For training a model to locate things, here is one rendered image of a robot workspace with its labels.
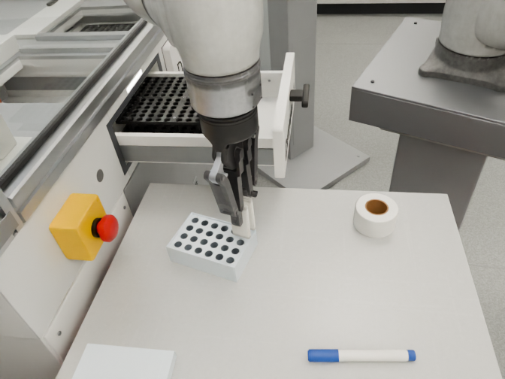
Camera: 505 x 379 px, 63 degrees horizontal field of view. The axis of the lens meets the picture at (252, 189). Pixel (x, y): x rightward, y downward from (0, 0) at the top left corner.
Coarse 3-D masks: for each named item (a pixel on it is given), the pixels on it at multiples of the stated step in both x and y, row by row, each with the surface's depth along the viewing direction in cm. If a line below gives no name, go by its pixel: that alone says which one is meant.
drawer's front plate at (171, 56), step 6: (168, 42) 96; (162, 48) 94; (168, 48) 94; (174, 48) 97; (168, 54) 95; (174, 54) 98; (168, 60) 96; (174, 60) 98; (180, 60) 102; (168, 66) 97; (174, 66) 98; (180, 66) 102
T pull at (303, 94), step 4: (304, 84) 80; (308, 84) 80; (304, 88) 79; (308, 88) 79; (292, 92) 78; (296, 92) 78; (300, 92) 78; (304, 92) 77; (308, 92) 78; (292, 96) 77; (296, 96) 77; (300, 96) 77; (304, 96) 76; (308, 96) 77; (292, 100) 78; (296, 100) 77; (300, 100) 77; (304, 100) 75; (308, 100) 76; (304, 104) 75
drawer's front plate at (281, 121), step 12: (288, 60) 84; (288, 72) 81; (288, 84) 77; (288, 96) 75; (276, 108) 71; (288, 108) 76; (276, 120) 68; (288, 120) 77; (276, 132) 67; (288, 132) 78; (276, 144) 69; (288, 144) 79; (276, 156) 70; (276, 168) 72
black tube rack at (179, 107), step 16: (144, 80) 89; (160, 80) 88; (176, 80) 88; (144, 96) 85; (160, 96) 83; (176, 96) 83; (144, 112) 80; (160, 112) 79; (176, 112) 78; (192, 112) 79; (128, 128) 81; (144, 128) 81; (160, 128) 80; (176, 128) 78; (192, 128) 79
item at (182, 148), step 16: (272, 80) 89; (272, 96) 92; (128, 112) 90; (272, 112) 87; (128, 144) 76; (144, 144) 75; (160, 144) 75; (176, 144) 74; (192, 144) 74; (208, 144) 73; (272, 144) 71; (128, 160) 78; (144, 160) 78; (160, 160) 77; (176, 160) 76; (192, 160) 76; (208, 160) 75; (272, 160) 73
